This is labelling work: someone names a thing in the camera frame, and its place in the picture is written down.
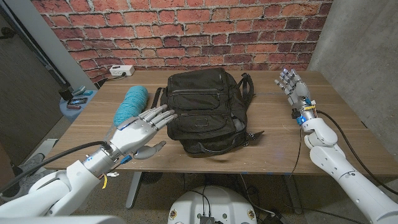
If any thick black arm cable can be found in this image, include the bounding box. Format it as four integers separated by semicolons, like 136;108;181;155
315;110;398;196
0;141;109;194

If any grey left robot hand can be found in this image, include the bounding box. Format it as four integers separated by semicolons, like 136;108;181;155
102;105;178;161

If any black round fan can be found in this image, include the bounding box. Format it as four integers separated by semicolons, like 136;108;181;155
139;172;164;185

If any grey table leg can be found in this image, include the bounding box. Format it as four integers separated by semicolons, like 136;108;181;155
282;174;304;215
125;172;142;209

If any grey sneaker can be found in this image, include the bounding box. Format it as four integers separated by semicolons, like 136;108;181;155
18;152;46;174
0;177;39;202

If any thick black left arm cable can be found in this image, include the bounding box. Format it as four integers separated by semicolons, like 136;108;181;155
0;141;109;194

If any teal yarn skein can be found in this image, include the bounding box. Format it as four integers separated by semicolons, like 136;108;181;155
113;85;149;128

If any black backpack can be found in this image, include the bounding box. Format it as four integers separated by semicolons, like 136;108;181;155
150;67;265;158

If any black power strip cable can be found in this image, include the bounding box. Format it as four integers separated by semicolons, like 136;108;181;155
95;73;127;90

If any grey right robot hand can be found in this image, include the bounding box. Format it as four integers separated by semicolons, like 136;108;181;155
274;68;317;121

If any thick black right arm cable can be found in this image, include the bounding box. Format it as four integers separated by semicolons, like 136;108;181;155
315;110;398;196

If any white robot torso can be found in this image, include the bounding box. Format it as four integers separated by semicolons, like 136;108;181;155
167;185;258;224

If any white floor cable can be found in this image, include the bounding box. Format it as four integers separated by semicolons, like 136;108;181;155
238;174;277;218

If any blue round side table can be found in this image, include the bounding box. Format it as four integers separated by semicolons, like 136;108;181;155
58;89;98;124

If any red brick printed backdrop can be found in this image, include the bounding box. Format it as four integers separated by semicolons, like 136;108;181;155
30;0;333;83

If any black power adapter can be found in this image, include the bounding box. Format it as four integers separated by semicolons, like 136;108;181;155
262;208;292;224

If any white power strip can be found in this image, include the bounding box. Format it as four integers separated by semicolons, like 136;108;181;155
109;64;136;77

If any black cup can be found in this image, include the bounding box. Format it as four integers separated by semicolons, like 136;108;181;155
58;86;74;101

